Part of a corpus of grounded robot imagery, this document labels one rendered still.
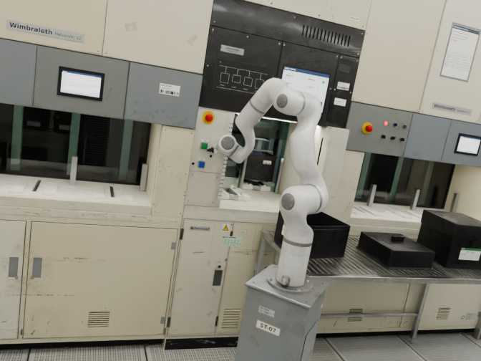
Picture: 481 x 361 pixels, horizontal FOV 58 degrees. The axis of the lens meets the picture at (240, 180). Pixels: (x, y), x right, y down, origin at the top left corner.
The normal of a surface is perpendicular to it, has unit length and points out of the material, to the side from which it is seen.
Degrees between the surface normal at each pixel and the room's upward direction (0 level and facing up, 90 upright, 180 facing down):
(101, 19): 90
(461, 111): 90
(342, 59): 90
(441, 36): 90
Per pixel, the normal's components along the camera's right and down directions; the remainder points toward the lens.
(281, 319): -0.44, 0.10
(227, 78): 0.31, 0.23
